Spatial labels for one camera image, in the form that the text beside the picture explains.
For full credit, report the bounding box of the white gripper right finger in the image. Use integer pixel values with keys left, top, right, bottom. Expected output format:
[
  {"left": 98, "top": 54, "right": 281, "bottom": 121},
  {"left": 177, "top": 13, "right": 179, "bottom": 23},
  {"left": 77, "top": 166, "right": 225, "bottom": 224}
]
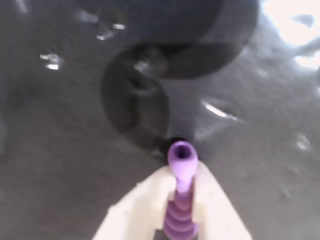
[{"left": 191, "top": 163, "right": 252, "bottom": 240}]

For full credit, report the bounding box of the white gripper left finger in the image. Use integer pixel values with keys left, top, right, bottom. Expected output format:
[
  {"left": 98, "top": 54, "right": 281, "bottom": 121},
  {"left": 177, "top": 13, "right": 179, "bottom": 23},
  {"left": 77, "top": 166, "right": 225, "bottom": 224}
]
[{"left": 91, "top": 166, "right": 177, "bottom": 240}]

